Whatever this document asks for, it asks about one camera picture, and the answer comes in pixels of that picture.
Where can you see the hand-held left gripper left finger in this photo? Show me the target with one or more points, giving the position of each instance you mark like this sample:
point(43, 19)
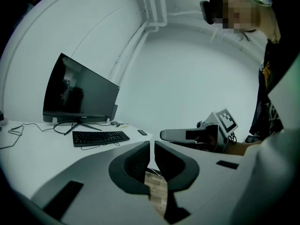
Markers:
point(93, 172)

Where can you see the small black flat device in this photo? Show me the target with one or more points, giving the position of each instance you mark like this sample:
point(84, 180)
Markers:
point(142, 132)

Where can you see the dark rounded device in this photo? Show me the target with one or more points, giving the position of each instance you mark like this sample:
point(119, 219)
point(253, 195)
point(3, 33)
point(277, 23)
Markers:
point(252, 139)

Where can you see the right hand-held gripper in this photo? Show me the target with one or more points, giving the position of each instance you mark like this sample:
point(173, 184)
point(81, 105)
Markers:
point(221, 135)

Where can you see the black computer monitor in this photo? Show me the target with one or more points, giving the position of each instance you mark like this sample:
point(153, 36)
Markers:
point(79, 90)

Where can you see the black printed t-shirt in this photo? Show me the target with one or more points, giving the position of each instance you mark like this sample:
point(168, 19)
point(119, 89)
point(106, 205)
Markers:
point(274, 55)

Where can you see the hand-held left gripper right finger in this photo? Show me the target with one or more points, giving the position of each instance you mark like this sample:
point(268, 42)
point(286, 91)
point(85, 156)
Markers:
point(211, 172)

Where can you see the black keyboard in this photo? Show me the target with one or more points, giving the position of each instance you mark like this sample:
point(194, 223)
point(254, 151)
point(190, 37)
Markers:
point(99, 137)

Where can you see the white wall conduit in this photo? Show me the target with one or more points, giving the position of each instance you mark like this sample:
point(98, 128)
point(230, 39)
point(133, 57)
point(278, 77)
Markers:
point(154, 8)

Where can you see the person's right forearm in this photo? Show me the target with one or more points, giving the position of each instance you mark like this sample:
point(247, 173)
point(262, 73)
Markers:
point(239, 148)

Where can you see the grey device at desk edge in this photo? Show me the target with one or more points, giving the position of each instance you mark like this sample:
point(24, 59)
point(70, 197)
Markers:
point(2, 119)

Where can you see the small adapter with connectors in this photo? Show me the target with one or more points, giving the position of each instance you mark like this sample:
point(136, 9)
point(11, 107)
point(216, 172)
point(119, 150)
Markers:
point(116, 124)

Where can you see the person's head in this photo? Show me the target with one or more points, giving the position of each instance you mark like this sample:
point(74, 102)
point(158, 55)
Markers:
point(267, 20)

